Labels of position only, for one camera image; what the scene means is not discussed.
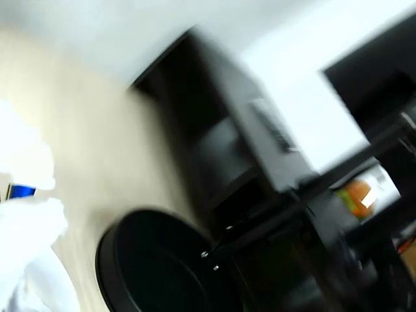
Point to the blue pen gold clip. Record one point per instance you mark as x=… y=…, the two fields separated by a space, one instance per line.
x=21 y=191

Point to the black round base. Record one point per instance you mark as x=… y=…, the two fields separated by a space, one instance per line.
x=156 y=260

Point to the black cabinet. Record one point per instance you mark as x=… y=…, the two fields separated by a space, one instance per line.
x=201 y=113

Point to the black metal stand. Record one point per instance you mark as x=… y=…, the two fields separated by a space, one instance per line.
x=325 y=260

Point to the orange green object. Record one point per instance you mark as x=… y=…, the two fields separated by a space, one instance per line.
x=357 y=191

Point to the black monitor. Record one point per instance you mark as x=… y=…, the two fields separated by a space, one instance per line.
x=373 y=84

